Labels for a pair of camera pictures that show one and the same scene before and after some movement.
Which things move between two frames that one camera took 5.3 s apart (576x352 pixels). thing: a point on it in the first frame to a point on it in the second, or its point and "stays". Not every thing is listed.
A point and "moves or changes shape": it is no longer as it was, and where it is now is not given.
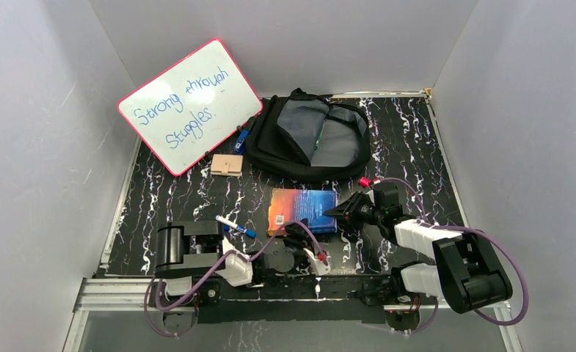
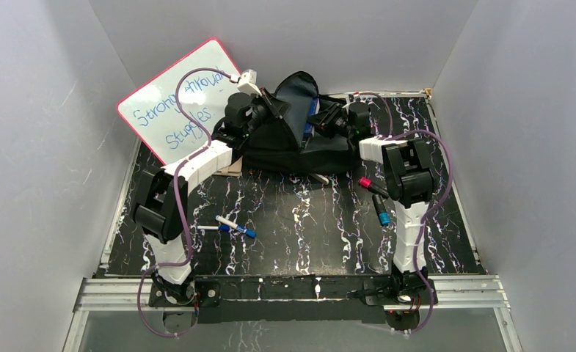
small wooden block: [227, 165] stays
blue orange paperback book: [291, 204] to [310, 130]
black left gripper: [296, 242] to [264, 109]
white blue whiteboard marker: [253, 234] stays
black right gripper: [348, 212] to [323, 120]
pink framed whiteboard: [187, 111] stays
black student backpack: [304, 136] moves or changes shape
